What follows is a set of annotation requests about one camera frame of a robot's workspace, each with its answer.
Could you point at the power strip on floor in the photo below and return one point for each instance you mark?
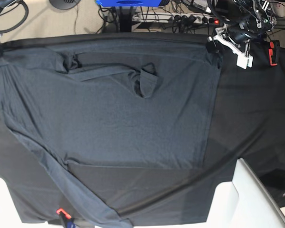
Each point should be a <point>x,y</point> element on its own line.
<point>164,17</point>

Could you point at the blue plastic bin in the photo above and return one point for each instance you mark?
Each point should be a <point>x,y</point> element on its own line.
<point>132,3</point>

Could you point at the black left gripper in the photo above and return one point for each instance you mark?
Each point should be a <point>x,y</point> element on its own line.
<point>232,36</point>

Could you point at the red blue front clamp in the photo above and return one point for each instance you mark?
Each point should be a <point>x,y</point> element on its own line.
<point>66,219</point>

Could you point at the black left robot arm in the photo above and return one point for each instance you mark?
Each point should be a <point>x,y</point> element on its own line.
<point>256,18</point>

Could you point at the red black table clamp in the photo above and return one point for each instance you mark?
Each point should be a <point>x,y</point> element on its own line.
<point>273,52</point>

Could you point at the dark grey T-shirt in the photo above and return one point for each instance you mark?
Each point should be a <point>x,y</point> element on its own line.
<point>116,124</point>

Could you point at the round black stand base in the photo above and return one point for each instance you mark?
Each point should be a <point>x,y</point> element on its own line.
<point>64,4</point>

